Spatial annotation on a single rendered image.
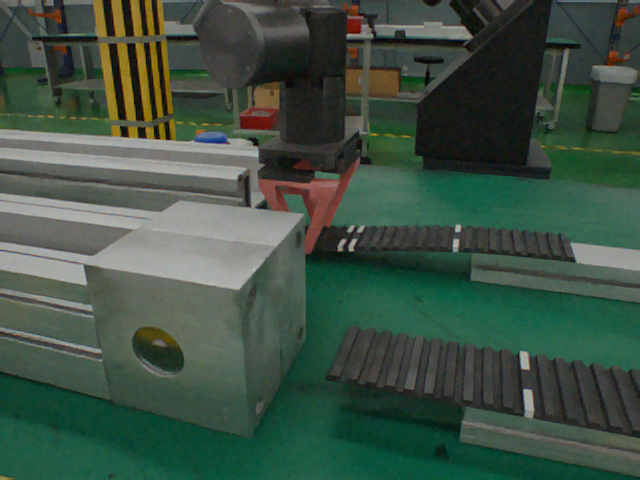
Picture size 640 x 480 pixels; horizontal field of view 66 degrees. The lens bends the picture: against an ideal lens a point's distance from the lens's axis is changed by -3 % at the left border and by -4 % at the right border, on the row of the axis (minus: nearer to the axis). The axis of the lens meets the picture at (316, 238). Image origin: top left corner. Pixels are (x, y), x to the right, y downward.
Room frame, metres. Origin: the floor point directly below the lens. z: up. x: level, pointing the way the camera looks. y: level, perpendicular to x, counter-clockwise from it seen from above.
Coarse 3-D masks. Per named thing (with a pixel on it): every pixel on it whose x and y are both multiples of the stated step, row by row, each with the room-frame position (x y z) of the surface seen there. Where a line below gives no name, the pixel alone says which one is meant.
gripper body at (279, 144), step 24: (288, 96) 0.43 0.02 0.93; (312, 96) 0.42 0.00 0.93; (336, 96) 0.43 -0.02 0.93; (288, 120) 0.43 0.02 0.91; (312, 120) 0.42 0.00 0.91; (336, 120) 0.43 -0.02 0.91; (264, 144) 0.42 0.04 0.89; (288, 144) 0.42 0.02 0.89; (312, 144) 0.42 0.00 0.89; (336, 144) 0.42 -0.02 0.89
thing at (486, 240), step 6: (480, 228) 0.42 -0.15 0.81; (492, 228) 0.42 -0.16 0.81; (480, 234) 0.41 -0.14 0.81; (486, 234) 0.41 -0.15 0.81; (492, 234) 0.41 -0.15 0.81; (480, 240) 0.39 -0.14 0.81; (486, 240) 0.40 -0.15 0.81; (492, 240) 0.39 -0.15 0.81; (498, 240) 0.40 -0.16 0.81; (474, 246) 0.39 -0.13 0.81; (480, 246) 0.38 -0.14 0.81; (486, 246) 0.39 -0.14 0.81; (492, 246) 0.38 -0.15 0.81; (498, 246) 0.39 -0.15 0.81; (480, 252) 0.38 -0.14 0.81; (486, 252) 0.38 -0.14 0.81; (492, 252) 0.38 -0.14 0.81; (498, 252) 0.37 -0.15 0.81
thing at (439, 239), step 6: (432, 228) 0.44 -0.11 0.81; (438, 228) 0.43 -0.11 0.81; (444, 228) 0.43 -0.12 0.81; (450, 228) 0.43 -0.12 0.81; (432, 234) 0.42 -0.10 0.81; (438, 234) 0.42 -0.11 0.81; (444, 234) 0.41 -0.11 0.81; (450, 234) 0.42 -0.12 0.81; (432, 240) 0.40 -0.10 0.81; (438, 240) 0.41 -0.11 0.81; (444, 240) 0.40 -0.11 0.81; (450, 240) 0.40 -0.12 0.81; (432, 246) 0.39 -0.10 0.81; (438, 246) 0.39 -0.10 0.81; (444, 246) 0.39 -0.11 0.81
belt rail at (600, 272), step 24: (480, 264) 0.39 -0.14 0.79; (504, 264) 0.38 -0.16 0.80; (528, 264) 0.37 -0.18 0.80; (552, 264) 0.37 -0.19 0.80; (576, 264) 0.36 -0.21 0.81; (600, 264) 0.36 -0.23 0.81; (624, 264) 0.36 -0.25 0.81; (552, 288) 0.37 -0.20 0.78; (576, 288) 0.36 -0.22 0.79; (600, 288) 0.36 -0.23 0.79; (624, 288) 0.35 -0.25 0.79
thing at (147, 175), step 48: (0, 144) 0.58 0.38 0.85; (48, 144) 0.56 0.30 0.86; (96, 144) 0.54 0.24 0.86; (144, 144) 0.53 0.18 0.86; (192, 144) 0.53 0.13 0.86; (0, 192) 0.49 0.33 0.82; (48, 192) 0.48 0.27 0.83; (96, 192) 0.46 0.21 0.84; (144, 192) 0.44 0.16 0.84; (192, 192) 0.44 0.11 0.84; (240, 192) 0.43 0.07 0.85
